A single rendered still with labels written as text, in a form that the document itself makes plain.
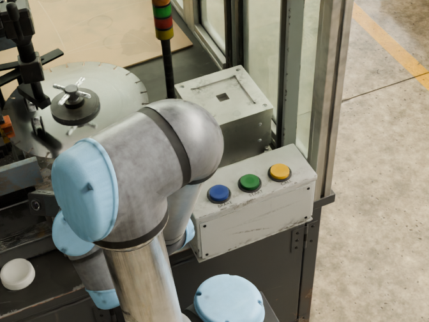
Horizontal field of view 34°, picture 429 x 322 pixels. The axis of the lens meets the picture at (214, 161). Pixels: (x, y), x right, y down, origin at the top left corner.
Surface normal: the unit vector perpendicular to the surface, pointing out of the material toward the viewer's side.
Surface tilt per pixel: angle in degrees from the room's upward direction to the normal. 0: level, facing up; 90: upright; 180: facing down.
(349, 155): 0
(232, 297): 7
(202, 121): 49
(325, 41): 90
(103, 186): 42
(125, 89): 0
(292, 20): 90
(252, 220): 90
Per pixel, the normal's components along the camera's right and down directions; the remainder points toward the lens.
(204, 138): 0.79, -0.06
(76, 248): 0.11, 0.21
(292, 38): 0.40, 0.65
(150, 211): 0.77, 0.35
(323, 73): -0.92, 0.31
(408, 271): -0.04, -0.70
